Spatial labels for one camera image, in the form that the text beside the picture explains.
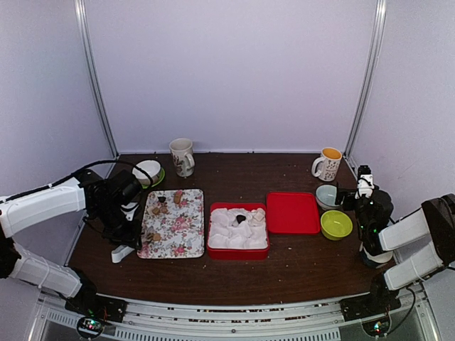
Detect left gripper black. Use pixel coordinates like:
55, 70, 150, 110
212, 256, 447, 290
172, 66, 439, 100
92, 201, 142, 249

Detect red box lid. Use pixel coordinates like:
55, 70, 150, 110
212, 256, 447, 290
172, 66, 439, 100
266, 192, 321, 235

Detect metal tongs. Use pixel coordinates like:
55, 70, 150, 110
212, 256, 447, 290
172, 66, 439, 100
111, 232, 155, 264

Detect white square chocolate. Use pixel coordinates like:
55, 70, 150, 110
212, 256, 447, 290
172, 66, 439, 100
252, 209, 265, 224

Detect dark heart chocolate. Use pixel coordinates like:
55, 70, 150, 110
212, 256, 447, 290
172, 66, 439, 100
236, 215, 247, 224

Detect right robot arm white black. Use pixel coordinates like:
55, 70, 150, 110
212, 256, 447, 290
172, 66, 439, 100
336, 178, 454, 314

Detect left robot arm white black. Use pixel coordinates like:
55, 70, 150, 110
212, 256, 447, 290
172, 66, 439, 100
1, 169, 142, 315

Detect tan heart chocolate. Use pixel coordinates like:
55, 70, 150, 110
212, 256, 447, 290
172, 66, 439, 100
151, 233, 161, 242

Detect light blue bowl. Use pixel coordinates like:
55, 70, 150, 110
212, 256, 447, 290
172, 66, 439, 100
316, 184, 340, 210

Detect lime green bowl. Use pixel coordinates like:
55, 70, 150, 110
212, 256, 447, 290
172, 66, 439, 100
320, 210, 353, 241

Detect white mug orange inside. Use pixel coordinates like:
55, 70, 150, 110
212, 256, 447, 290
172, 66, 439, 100
311, 147, 343, 182

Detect green saucer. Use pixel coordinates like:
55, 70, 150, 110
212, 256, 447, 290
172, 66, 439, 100
138, 167, 165, 188

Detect dark blue white bowl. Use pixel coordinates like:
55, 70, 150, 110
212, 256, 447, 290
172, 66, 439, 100
359, 244, 393, 269

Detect floral rectangular tray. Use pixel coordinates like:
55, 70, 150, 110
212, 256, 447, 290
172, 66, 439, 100
140, 189, 205, 259

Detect floral cream mug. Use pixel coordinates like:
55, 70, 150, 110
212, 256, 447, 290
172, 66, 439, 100
169, 138, 195, 178

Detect white paper liners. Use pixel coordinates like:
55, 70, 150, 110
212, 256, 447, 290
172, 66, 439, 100
208, 208, 268, 250

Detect red box base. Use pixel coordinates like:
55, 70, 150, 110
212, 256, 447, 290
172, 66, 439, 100
206, 202, 270, 261

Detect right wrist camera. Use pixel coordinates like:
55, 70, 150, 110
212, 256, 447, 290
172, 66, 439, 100
355, 165, 375, 199

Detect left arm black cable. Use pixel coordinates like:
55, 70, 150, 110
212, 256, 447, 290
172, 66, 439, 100
49, 158, 154, 189

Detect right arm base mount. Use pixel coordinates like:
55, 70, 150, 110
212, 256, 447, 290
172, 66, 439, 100
339, 274, 401, 337

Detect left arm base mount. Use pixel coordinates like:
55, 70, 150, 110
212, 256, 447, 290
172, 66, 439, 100
63, 271, 128, 337

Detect left aluminium frame post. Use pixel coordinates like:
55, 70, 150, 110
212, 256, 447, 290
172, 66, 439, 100
74, 0, 119, 158

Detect aluminium frame post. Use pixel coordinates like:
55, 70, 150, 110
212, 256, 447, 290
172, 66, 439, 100
344, 0, 387, 158
74, 0, 119, 158

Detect right aluminium frame post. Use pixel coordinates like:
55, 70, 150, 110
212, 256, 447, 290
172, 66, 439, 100
344, 0, 387, 158

